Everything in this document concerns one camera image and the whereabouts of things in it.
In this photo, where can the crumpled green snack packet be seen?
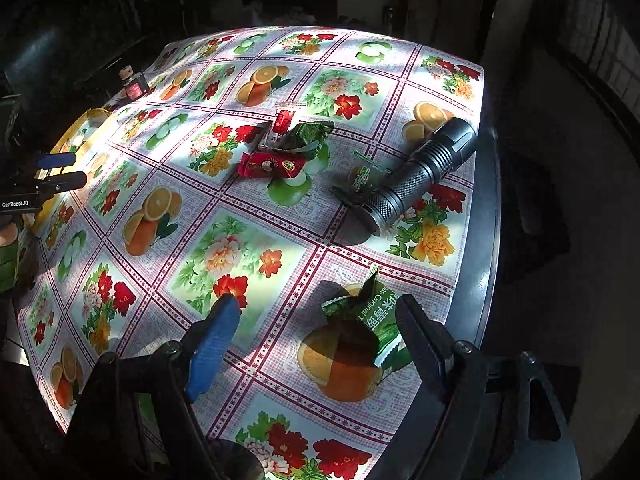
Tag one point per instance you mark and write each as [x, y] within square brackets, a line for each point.
[307, 132]

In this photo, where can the fruit and flower printed tablecloth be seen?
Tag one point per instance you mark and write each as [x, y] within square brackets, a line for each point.
[240, 255]

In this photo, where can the red jar with black lid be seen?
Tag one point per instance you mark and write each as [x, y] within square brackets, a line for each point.
[133, 89]

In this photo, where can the bright green snack packet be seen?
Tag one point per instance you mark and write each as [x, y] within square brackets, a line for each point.
[382, 332]

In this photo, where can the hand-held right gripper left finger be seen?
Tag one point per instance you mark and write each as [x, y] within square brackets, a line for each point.
[215, 345]

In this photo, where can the red and white snack packet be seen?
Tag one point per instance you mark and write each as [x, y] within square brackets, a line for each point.
[282, 122]

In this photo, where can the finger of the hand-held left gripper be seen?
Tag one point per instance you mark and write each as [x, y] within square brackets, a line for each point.
[55, 160]
[60, 182]

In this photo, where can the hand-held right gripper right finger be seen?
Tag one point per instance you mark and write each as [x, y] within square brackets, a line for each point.
[422, 345]

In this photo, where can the person's left hand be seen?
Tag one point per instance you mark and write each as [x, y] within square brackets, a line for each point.
[7, 234]

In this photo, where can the black flashlight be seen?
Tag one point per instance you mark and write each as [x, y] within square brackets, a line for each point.
[425, 170]

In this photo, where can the small green snack packet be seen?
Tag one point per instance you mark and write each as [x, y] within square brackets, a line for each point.
[361, 176]

